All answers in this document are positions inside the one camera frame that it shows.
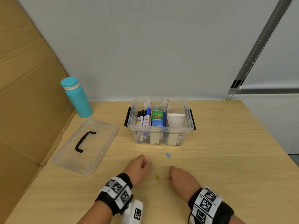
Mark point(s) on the person's left hand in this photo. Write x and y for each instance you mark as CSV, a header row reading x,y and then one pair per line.
x,y
136,169

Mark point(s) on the person's right hand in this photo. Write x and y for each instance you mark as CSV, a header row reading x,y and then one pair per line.
x,y
183,183

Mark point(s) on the person's right fingers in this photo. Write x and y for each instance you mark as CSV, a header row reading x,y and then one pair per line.
x,y
171,172

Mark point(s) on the person's left fingers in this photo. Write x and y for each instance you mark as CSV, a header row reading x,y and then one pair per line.
x,y
145,162

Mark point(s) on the person's left forearm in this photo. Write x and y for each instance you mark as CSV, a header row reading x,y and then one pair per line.
x,y
95,213

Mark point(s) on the person's right forearm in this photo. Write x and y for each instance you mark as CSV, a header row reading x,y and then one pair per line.
x,y
237,220

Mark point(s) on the yellow paper clip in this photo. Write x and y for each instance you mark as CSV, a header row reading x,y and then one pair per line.
x,y
158,178

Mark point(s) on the blue paper clip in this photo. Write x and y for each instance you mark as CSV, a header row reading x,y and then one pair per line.
x,y
167,155

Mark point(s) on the clear plastic storage box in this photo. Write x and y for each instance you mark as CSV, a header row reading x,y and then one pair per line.
x,y
161,135

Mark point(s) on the black left wristband with markers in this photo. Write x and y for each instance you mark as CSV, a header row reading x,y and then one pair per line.
x,y
115,192

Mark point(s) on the black wristband with markers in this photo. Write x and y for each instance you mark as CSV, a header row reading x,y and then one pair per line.
x,y
115,192
209,205

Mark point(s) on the black cap white marker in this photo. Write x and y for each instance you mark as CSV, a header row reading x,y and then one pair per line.
x,y
138,117
142,116

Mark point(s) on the blue cap white marker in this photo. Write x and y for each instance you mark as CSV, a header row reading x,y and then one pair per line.
x,y
147,115

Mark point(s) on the black right wristband with markers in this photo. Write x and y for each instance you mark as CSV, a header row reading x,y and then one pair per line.
x,y
209,205

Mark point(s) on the white rounded container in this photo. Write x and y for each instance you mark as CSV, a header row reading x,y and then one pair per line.
x,y
176,120

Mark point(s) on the white cardboard divider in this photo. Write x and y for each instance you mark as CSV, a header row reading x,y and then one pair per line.
x,y
164,104
148,105

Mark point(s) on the clear plastic box lid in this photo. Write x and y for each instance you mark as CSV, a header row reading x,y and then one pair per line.
x,y
93,137

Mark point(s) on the teal water bottle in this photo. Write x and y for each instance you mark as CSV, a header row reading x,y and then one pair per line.
x,y
78,100

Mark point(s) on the dark window sill bar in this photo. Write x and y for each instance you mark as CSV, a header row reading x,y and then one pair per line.
x,y
268,91

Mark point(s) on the brown cardboard panel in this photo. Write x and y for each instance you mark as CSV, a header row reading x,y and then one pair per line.
x,y
28,102

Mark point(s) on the grey toothed blind rail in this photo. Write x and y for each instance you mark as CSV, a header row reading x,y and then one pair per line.
x,y
259,44

